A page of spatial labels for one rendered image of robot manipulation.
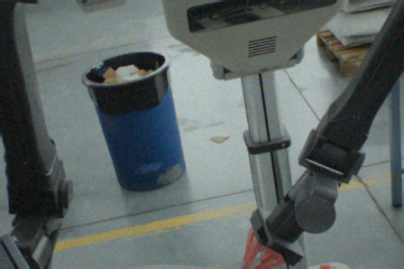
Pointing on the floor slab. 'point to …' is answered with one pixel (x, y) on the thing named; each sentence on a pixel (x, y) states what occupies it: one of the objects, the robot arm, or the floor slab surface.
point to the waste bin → (139, 120)
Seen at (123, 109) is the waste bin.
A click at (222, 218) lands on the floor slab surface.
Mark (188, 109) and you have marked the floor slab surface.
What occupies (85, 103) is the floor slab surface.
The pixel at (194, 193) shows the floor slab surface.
